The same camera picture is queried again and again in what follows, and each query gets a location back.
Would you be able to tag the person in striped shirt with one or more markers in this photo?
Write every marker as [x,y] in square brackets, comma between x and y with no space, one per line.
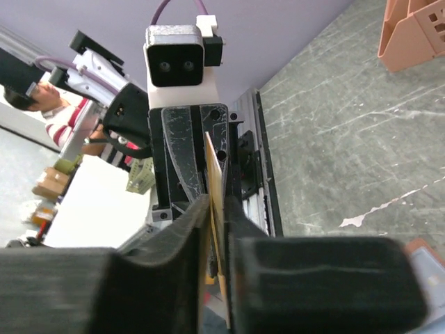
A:
[61,117]

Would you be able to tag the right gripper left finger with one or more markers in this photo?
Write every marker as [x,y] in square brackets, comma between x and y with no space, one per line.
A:
[102,290]

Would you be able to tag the tan leather card holder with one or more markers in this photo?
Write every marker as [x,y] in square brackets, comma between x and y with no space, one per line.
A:
[429,269]

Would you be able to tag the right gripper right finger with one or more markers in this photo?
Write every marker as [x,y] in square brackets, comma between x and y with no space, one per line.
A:
[317,284]

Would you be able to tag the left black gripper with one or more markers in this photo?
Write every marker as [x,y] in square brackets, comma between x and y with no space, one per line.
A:
[178,149]

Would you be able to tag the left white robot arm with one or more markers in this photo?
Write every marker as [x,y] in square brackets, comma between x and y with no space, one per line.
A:
[97,74]

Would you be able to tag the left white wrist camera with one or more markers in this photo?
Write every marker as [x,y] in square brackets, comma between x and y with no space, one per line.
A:
[180,61]

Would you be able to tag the peach mesh file organizer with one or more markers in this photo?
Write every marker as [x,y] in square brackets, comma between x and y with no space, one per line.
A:
[412,33]

